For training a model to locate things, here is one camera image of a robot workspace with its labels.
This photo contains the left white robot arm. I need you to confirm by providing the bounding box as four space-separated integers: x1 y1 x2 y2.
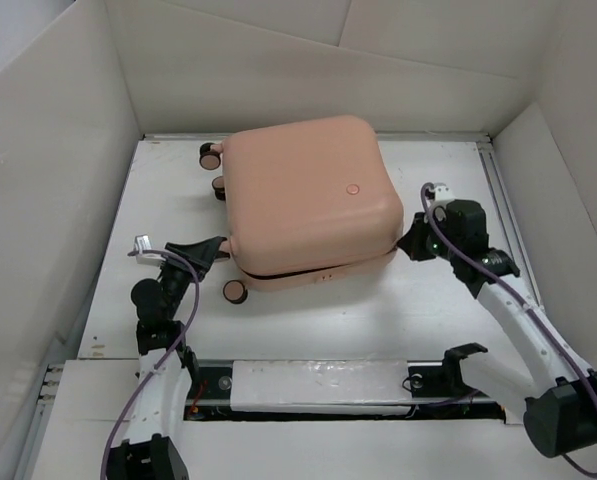
100 235 230 479

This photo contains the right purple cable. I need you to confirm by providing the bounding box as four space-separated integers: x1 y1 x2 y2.
420 180 597 475

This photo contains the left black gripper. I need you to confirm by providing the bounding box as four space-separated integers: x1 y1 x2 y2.
157 238 221 318

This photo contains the aluminium frame rail right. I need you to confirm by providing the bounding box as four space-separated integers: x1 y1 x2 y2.
476 135 542 305

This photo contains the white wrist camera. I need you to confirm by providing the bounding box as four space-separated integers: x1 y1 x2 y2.
424 183 456 206
127 235 164 267

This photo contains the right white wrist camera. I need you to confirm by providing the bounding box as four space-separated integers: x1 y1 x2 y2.
424 183 456 206

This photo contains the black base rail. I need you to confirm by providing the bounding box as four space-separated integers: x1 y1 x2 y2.
184 359 511 424

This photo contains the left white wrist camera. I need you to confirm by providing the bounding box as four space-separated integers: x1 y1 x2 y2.
127 235 164 267

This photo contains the pink hard-shell suitcase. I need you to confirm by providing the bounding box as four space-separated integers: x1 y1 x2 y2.
199 115 404 304

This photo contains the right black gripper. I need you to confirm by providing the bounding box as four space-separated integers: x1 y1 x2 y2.
393 211 460 263

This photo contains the aluminium frame rail left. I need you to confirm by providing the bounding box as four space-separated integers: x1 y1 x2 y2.
14 363 65 480

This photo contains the aluminium frame rail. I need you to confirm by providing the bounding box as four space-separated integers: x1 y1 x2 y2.
14 363 65 480
476 135 542 305

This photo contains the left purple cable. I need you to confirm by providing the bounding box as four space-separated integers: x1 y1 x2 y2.
100 249 203 480

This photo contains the purple cable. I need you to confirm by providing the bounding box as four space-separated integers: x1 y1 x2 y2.
420 180 597 475
100 249 203 480

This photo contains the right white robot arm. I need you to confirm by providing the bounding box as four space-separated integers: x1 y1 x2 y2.
398 183 597 477

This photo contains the white foam cover block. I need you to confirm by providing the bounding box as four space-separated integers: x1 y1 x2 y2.
229 360 413 415

